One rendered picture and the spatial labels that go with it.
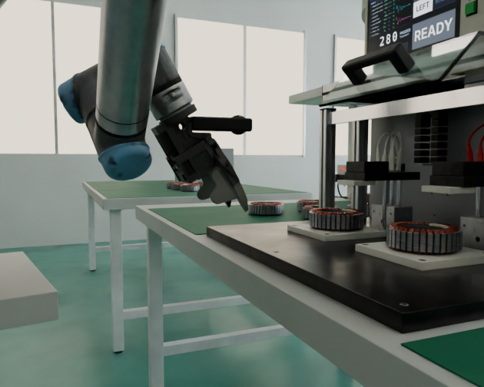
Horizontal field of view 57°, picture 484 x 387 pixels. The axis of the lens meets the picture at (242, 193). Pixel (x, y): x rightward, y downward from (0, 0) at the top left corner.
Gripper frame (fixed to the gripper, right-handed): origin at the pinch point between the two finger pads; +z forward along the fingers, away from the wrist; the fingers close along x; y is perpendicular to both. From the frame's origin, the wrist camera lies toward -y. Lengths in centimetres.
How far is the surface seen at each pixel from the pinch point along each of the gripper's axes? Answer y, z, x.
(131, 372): 46, 71, -115
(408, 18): -49, -14, 5
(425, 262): -10.1, 13.0, 31.6
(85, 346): 61, 62, -151
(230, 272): 9.4, 8.2, 6.1
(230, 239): 3.9, 6.7, -4.0
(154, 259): 13, 26, -89
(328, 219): -13.5, 12.1, 3.6
